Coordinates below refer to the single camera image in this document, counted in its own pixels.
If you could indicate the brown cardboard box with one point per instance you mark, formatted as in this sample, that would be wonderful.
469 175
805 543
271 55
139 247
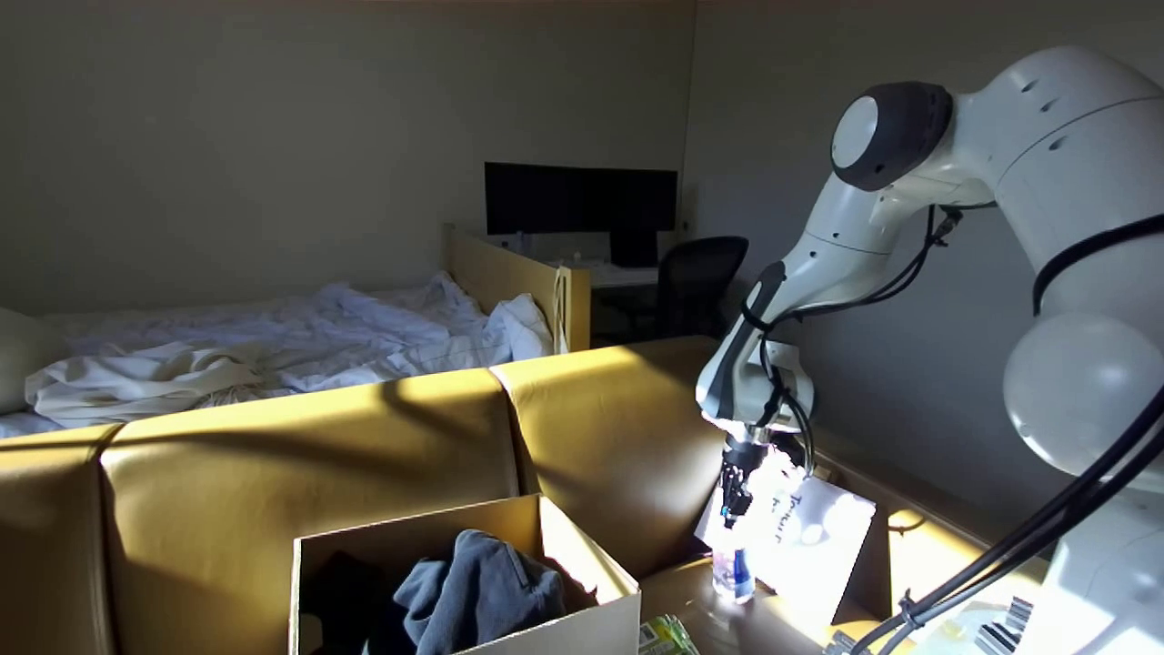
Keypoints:
343 584

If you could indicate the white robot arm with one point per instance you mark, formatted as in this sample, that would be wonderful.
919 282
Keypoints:
1000 258

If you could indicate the open cardboard box flap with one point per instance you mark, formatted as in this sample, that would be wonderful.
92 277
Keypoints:
802 543

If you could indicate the black office chair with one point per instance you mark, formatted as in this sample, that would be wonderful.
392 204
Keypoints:
694 282

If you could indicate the black computer monitor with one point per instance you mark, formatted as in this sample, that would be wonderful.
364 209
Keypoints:
628 204

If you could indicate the dark blue cloth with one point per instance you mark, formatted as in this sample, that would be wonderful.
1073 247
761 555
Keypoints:
475 595

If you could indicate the bed with white sheets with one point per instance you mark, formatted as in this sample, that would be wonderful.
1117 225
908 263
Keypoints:
153 363

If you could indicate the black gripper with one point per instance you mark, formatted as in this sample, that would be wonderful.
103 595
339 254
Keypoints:
740 462

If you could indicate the clear plastic bottle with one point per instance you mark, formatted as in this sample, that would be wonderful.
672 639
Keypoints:
732 577

